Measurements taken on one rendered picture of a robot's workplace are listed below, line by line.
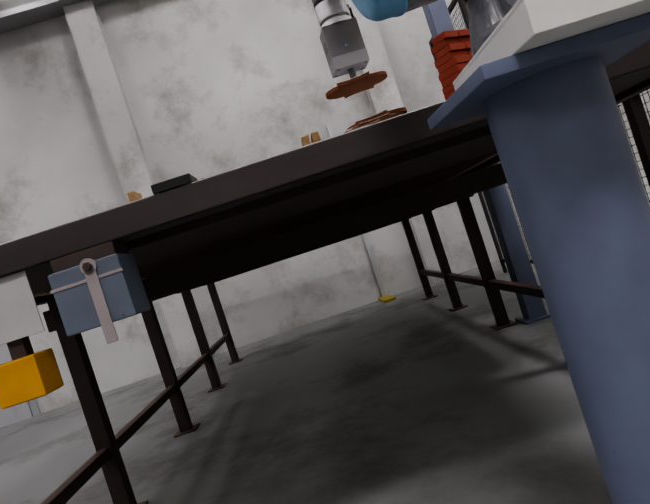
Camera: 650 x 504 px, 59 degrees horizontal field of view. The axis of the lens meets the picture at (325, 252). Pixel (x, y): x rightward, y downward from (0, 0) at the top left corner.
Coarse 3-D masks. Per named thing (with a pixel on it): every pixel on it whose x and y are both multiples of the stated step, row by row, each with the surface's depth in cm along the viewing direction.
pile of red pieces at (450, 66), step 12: (444, 36) 203; (456, 36) 206; (468, 36) 211; (432, 48) 209; (444, 48) 204; (456, 48) 203; (468, 48) 207; (444, 60) 206; (456, 60) 201; (468, 60) 204; (444, 72) 207; (456, 72) 202; (444, 84) 208; (444, 96) 210
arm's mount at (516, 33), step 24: (528, 0) 63; (552, 0) 63; (576, 0) 63; (600, 0) 64; (624, 0) 64; (648, 0) 64; (504, 24) 69; (528, 24) 64; (552, 24) 63; (576, 24) 65; (600, 24) 68; (480, 48) 77; (504, 48) 71; (528, 48) 69
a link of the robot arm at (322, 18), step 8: (328, 0) 131; (336, 0) 131; (344, 0) 133; (320, 8) 132; (328, 8) 131; (336, 8) 131; (344, 8) 132; (320, 16) 132; (328, 16) 131; (336, 16) 131; (320, 24) 134
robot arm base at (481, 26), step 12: (468, 0) 83; (480, 0) 80; (492, 0) 79; (504, 0) 78; (516, 0) 77; (468, 12) 84; (480, 12) 80; (492, 12) 79; (504, 12) 78; (480, 24) 80; (492, 24) 79; (480, 36) 80
